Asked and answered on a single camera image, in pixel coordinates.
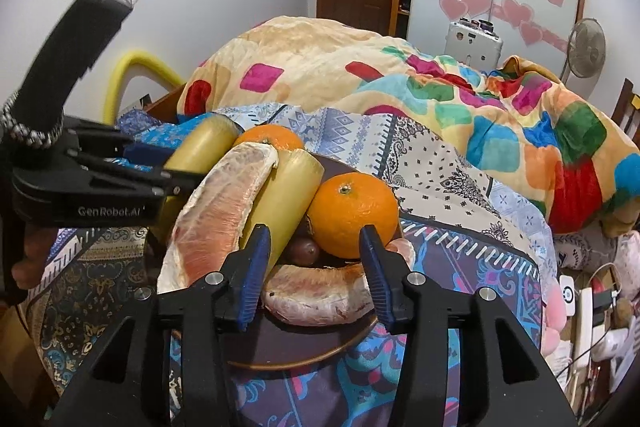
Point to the dark purple plate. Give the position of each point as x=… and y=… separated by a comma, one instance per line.
x=255, y=184

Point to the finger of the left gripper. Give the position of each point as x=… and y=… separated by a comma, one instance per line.
x=105, y=183
x=102, y=140

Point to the standing electric fan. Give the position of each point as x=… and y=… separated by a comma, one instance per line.
x=585, y=50

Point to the small peeled pomelo segment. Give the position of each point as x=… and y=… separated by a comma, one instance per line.
x=314, y=297

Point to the large orange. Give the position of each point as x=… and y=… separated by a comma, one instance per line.
x=346, y=203
x=279, y=137

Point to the large peeled pomelo segment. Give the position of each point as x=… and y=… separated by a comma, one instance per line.
x=210, y=225

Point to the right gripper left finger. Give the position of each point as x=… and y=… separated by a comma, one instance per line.
x=160, y=363

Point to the banana half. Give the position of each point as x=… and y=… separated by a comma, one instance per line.
x=284, y=199
x=197, y=154

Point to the pink plush toy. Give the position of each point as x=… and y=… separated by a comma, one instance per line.
x=554, y=319

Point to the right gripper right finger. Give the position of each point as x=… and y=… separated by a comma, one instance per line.
x=504, y=380

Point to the colourful patchwork duvet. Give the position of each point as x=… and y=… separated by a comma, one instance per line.
x=519, y=123

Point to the person left hand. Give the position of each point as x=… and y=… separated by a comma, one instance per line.
x=28, y=271

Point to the yellow foam tube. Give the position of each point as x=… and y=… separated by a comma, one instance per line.
x=131, y=64

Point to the wooden headboard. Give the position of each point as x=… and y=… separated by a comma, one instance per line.
x=626, y=111

